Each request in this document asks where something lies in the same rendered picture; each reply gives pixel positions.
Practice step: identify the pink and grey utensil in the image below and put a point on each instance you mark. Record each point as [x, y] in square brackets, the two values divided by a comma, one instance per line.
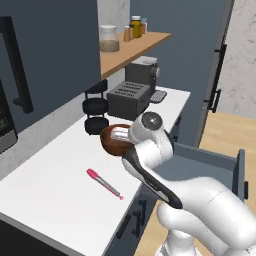
[104, 182]

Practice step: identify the dark grey toaster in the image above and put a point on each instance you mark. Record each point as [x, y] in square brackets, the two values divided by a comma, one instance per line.
[125, 103]

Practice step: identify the open blue-grey drawer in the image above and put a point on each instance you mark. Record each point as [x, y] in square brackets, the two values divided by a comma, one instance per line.
[203, 165]

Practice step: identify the grey coffee machine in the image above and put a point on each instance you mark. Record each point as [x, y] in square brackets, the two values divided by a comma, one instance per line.
[141, 75]

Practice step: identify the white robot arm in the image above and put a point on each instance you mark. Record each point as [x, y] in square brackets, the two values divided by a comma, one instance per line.
[216, 206]

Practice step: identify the glass jar with lid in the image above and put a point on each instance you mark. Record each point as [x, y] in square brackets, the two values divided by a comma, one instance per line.
[109, 41]

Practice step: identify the yellow bottle with white cap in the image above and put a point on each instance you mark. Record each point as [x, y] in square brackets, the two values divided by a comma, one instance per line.
[136, 28]

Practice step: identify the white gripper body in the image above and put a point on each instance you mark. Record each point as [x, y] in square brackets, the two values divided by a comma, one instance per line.
[120, 134]

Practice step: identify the brown bowl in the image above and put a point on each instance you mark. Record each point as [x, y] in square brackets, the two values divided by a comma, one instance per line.
[113, 148]

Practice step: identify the dark blue base cupboard front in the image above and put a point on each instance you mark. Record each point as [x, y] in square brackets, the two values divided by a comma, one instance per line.
[133, 230]

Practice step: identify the wooden wall shelf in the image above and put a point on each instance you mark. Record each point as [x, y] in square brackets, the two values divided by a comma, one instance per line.
[126, 53]

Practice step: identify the small orange and blue jar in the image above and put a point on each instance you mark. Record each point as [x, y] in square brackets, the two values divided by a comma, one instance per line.
[144, 26]

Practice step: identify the dark blue wall cupboard door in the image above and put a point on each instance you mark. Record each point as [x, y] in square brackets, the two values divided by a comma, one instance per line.
[56, 56]

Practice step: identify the tall dark blue cupboard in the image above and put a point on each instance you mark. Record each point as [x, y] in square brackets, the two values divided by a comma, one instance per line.
[186, 60]

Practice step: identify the small brown spice shaker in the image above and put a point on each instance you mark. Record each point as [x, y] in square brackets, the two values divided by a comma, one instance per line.
[127, 34]

